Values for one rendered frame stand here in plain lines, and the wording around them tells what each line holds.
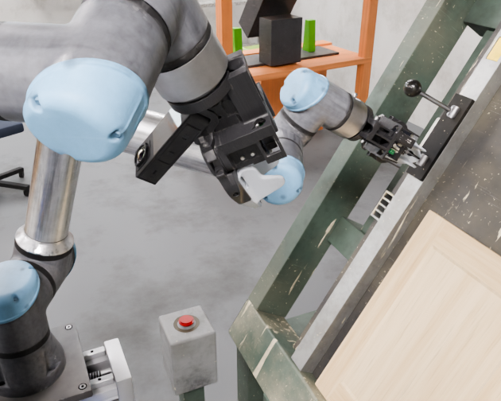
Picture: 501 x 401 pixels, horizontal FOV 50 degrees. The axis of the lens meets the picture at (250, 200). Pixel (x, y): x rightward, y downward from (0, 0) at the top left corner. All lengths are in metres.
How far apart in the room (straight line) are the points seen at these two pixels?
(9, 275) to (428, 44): 1.08
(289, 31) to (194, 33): 3.76
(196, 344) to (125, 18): 1.09
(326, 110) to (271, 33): 3.24
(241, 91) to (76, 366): 0.83
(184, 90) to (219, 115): 0.07
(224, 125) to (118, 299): 2.57
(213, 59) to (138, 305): 2.58
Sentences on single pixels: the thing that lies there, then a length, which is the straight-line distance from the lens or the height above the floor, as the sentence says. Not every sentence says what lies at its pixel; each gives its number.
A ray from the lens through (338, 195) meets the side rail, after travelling 1.43.
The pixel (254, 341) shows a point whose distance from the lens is 1.49.
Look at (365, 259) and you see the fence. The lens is 1.27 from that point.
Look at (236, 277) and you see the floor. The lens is 3.16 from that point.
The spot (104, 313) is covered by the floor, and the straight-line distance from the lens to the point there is 3.00.
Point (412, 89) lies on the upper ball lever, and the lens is 1.20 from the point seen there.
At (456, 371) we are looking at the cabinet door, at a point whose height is 1.11.
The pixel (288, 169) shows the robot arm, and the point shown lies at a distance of 0.81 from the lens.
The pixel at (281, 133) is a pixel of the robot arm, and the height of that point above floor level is 1.54.
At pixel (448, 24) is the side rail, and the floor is 1.63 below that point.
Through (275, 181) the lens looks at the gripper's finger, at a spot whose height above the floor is 1.59.
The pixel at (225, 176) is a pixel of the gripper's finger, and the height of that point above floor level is 1.62.
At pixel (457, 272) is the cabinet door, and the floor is 1.24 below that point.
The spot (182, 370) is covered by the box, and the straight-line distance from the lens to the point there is 1.46.
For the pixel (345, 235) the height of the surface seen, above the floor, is 1.12.
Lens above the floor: 1.87
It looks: 28 degrees down
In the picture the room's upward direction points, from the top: straight up
